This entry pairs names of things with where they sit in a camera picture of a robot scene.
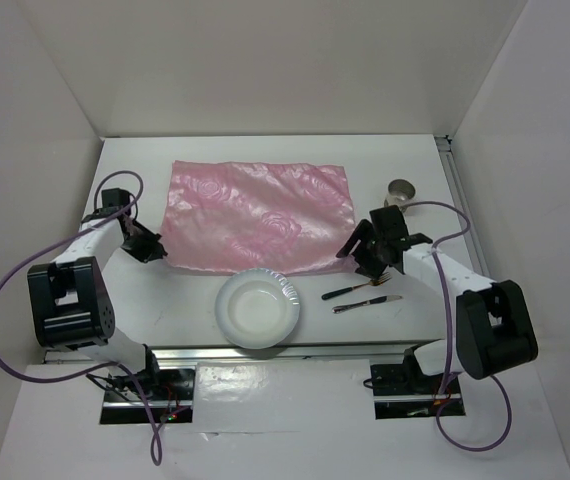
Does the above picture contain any pink satin rose cloth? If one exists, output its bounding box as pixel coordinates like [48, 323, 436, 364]
[161, 161, 356, 275]

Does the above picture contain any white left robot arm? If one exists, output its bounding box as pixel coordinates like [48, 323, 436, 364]
[27, 188, 166, 399]

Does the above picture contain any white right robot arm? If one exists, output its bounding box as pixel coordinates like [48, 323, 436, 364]
[336, 206, 539, 392]

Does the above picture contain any metal cup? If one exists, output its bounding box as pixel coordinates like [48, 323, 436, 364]
[384, 179, 416, 212]

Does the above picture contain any white scalloped plate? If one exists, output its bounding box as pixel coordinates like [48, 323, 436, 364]
[214, 268, 301, 350]

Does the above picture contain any gold fork black handle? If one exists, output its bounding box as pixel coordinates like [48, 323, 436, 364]
[321, 273, 391, 301]

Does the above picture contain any silver knife black handle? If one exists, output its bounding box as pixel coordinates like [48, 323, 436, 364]
[332, 295, 403, 314]

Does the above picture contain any aluminium front rail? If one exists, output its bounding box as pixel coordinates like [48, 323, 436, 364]
[152, 340, 435, 365]

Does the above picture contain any aluminium rail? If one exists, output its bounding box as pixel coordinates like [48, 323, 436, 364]
[152, 340, 435, 365]
[434, 133, 510, 331]

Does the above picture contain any aluminium right side rail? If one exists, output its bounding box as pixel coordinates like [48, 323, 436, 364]
[434, 133, 510, 331]

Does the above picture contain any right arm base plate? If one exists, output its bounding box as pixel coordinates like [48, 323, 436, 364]
[362, 362, 466, 420]

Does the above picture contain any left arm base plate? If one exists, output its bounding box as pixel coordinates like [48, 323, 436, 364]
[86, 367, 196, 425]

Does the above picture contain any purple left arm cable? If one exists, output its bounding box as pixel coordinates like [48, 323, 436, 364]
[0, 169, 164, 466]

